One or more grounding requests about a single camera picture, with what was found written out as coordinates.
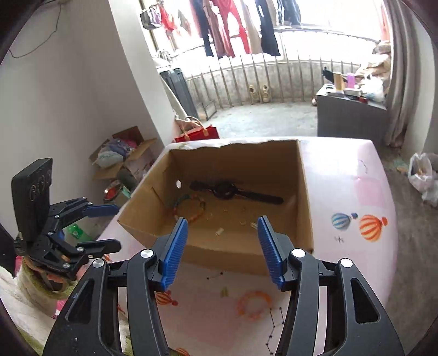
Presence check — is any pile of bedding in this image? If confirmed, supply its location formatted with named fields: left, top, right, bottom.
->
left=356, top=41, right=392, bottom=79

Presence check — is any white blue diaper pack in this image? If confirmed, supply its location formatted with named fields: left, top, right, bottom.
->
left=97, top=139, right=137, bottom=168

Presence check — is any round metal tin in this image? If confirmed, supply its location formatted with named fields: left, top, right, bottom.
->
left=103, top=180, right=124, bottom=202

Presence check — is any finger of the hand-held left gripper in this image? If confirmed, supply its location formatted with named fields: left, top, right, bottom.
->
left=45, top=197, right=120, bottom=234
left=44, top=234, right=122, bottom=280

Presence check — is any grey curtain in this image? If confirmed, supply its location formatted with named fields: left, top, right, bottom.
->
left=383, top=0, right=421, bottom=148

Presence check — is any black smartwatch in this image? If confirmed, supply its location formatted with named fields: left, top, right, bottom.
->
left=189, top=180, right=284, bottom=205

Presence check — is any row of hanging clothes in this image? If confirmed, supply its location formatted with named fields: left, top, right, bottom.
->
left=140, top=0, right=303, bottom=59

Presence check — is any white plastic bag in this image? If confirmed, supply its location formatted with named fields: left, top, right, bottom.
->
left=408, top=152, right=438, bottom=209
left=361, top=73, right=385, bottom=103

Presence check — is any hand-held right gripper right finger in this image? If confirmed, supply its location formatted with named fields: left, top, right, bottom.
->
left=257, top=215, right=406, bottom=356

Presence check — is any person's left hand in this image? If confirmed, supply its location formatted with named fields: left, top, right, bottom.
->
left=21, top=261, right=72, bottom=291

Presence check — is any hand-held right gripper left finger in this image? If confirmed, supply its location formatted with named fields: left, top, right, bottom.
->
left=42, top=216, right=189, bottom=356

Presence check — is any dark picture frame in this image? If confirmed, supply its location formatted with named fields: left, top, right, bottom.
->
left=198, top=101, right=217, bottom=120

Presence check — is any red gift bag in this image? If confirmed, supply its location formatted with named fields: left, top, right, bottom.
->
left=174, top=117, right=220, bottom=142

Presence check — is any metal balcony railing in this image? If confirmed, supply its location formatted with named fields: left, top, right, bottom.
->
left=155, top=27, right=380, bottom=110

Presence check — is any white hanging cloth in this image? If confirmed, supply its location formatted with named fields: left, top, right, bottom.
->
left=161, top=75, right=187, bottom=119

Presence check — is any brown cardboard box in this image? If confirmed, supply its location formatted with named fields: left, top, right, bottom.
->
left=117, top=139, right=314, bottom=276

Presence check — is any dark grey cabinet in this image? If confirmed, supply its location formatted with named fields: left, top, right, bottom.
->
left=316, top=84, right=389, bottom=144

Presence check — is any black wall cable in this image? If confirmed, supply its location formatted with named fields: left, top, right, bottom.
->
left=8, top=0, right=64, bottom=59

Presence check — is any black folding rack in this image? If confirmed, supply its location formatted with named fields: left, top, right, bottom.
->
left=159, top=67, right=199, bottom=120

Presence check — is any open storage carton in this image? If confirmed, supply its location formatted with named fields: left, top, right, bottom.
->
left=90, top=126, right=157, bottom=182

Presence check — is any orange bead bracelet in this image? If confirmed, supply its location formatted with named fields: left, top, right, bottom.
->
left=237, top=290, right=273, bottom=320

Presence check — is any green plastic bottle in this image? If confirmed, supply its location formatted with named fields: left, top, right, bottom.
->
left=65, top=223, right=93, bottom=242

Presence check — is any multicoloured bead bracelet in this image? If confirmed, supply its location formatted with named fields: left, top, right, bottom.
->
left=172, top=193, right=208, bottom=224

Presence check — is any person's left forearm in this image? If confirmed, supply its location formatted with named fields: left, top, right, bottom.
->
left=0, top=263, right=83, bottom=353

